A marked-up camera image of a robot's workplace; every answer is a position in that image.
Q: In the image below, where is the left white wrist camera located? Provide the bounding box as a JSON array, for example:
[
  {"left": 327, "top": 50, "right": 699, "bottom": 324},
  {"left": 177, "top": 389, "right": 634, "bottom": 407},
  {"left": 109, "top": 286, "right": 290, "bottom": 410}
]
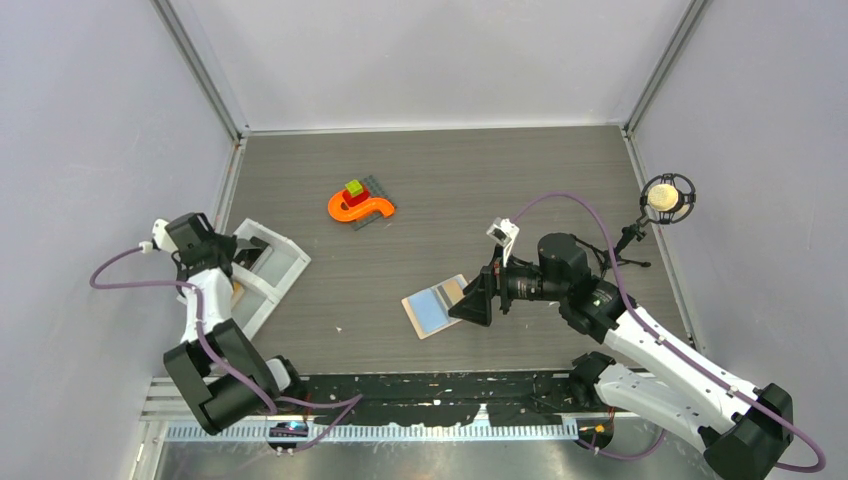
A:
[{"left": 139, "top": 219, "right": 178, "bottom": 254}]

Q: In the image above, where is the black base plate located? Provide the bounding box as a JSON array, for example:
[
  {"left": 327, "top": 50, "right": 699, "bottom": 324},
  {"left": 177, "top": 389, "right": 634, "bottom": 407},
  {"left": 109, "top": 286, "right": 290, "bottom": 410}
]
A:
[{"left": 287, "top": 370, "right": 611, "bottom": 427}]

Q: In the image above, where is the orange card in tray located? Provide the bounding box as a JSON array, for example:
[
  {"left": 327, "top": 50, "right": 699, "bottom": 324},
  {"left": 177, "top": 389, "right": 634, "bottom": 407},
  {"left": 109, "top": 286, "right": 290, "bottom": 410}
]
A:
[{"left": 230, "top": 281, "right": 245, "bottom": 309}]

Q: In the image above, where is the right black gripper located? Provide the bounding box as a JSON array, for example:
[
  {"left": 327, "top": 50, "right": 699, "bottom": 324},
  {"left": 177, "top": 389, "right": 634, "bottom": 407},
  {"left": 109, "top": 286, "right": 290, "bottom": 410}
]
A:
[{"left": 449, "top": 244, "right": 566, "bottom": 327}]

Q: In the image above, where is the tan card holder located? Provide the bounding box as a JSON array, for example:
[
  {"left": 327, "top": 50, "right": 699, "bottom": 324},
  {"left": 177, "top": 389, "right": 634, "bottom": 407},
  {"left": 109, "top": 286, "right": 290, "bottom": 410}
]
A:
[{"left": 401, "top": 285, "right": 460, "bottom": 340}]

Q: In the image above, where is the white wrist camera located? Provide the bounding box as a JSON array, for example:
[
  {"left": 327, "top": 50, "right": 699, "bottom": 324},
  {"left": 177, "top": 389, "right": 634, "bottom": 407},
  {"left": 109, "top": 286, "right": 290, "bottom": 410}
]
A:
[
  {"left": 139, "top": 219, "right": 178, "bottom": 254},
  {"left": 486, "top": 217, "right": 520, "bottom": 266}
]

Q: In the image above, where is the white divided tray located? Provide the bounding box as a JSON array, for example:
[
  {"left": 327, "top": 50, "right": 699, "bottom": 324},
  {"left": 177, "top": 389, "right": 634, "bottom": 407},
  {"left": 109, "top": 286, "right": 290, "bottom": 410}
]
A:
[{"left": 231, "top": 219, "right": 311, "bottom": 340}]

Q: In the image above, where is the microphone on tripod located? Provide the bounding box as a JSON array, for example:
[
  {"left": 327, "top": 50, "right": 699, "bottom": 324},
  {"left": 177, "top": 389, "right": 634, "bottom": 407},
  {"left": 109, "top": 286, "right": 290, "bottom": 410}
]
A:
[{"left": 573, "top": 173, "right": 696, "bottom": 276}]

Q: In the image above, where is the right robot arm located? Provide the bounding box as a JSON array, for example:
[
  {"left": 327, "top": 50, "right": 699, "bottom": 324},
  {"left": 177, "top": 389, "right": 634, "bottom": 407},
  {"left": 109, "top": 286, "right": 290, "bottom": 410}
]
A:
[{"left": 449, "top": 233, "right": 794, "bottom": 479}]

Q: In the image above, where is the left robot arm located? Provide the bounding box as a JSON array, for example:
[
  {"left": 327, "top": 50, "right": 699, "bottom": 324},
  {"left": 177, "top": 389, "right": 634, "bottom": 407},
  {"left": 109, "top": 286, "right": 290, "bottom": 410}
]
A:
[{"left": 152, "top": 213, "right": 309, "bottom": 435}]

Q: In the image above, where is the red toy block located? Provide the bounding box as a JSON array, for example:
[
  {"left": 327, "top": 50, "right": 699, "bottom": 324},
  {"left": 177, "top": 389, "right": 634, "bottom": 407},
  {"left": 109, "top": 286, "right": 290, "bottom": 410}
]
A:
[{"left": 342, "top": 182, "right": 371, "bottom": 209}]

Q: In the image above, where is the orange curved toy track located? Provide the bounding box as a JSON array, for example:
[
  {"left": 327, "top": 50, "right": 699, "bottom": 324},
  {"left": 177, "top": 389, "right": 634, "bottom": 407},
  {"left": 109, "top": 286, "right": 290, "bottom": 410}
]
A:
[{"left": 327, "top": 191, "right": 396, "bottom": 223}]

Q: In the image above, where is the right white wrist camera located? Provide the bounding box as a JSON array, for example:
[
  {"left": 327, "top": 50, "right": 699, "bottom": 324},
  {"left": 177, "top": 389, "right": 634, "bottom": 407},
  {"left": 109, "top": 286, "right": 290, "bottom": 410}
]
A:
[{"left": 486, "top": 217, "right": 520, "bottom": 266}]

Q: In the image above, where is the grey studded baseplate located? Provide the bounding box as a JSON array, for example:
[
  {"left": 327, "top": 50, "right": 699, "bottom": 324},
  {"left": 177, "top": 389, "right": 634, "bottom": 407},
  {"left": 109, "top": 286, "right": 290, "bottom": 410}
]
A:
[{"left": 351, "top": 175, "right": 396, "bottom": 231}]

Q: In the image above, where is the black credit card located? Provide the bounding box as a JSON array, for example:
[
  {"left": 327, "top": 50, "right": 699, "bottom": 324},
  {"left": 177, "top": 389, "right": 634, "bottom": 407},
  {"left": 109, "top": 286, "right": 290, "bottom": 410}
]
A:
[{"left": 233, "top": 236, "right": 269, "bottom": 270}]

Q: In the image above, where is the green toy block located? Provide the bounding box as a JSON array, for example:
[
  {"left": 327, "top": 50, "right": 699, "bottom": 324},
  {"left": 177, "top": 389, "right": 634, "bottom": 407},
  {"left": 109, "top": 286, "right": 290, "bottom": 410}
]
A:
[{"left": 345, "top": 179, "right": 366, "bottom": 198}]

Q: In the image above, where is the white slotted cable duct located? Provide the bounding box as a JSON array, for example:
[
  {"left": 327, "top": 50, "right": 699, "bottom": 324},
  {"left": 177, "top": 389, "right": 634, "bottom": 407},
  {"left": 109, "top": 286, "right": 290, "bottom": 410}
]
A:
[{"left": 165, "top": 419, "right": 579, "bottom": 443}]

